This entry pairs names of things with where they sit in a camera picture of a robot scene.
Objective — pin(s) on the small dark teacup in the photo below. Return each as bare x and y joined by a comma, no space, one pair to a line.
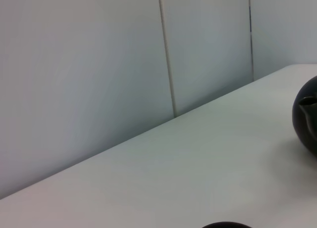
226,225

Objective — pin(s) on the black round teapot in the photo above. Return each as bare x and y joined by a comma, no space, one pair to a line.
309,131

